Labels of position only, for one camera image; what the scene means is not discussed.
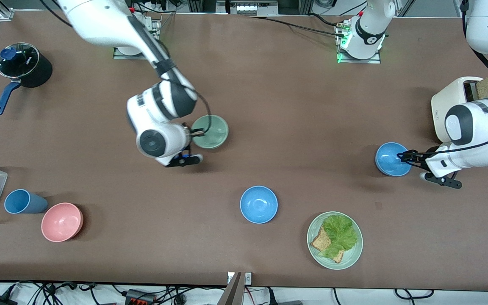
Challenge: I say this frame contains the small metal bracket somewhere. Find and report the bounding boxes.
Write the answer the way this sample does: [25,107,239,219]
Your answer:
[227,272,252,285]

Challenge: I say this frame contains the grey camera stand bar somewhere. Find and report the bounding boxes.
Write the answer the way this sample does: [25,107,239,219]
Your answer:
[217,272,243,305]

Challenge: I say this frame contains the green bowl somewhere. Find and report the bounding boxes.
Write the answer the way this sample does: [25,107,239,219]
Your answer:
[192,114,229,150]

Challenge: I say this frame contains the glass pot lid blue knob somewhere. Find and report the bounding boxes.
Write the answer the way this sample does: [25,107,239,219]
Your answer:
[0,42,40,80]

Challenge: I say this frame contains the blue bowl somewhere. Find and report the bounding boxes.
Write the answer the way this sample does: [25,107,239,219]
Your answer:
[375,142,413,177]
[240,186,278,224]

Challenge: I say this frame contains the blue cup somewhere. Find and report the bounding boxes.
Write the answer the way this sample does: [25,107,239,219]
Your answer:
[4,189,49,214]

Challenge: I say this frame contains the black orange power adapter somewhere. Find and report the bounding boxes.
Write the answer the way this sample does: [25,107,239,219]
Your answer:
[125,289,157,305]

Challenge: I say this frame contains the green lettuce leaf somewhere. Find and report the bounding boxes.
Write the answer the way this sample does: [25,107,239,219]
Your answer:
[318,214,359,259]

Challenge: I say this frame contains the brown bread slice in toaster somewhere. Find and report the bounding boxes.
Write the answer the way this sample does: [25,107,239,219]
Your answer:
[476,76,488,101]

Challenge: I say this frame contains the cream toaster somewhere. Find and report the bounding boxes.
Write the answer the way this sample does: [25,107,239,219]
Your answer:
[431,76,488,143]

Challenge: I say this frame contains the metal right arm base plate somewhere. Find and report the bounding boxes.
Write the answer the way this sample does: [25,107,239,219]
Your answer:
[113,13,162,60]

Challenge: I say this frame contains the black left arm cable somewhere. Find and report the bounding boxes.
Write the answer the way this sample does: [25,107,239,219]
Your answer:
[399,0,488,159]

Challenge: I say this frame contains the pink bowl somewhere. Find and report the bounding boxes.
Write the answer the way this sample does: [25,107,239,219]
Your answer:
[41,202,84,243]

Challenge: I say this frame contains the black pot blue handle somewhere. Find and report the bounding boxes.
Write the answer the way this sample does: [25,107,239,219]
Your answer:
[0,42,53,116]

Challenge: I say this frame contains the green plate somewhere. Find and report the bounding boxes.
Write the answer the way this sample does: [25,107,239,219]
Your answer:
[307,211,363,270]

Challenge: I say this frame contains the white power strip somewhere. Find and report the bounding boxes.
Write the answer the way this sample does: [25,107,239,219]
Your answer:
[229,0,279,17]

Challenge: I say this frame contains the black cable on table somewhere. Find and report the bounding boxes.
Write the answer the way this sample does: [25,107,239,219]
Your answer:
[248,15,346,38]

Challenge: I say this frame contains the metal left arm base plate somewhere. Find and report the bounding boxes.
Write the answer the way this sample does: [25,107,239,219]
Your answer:
[336,19,382,64]

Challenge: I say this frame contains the brown toast slice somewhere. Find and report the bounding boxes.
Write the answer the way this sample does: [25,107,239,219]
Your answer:
[311,226,346,264]

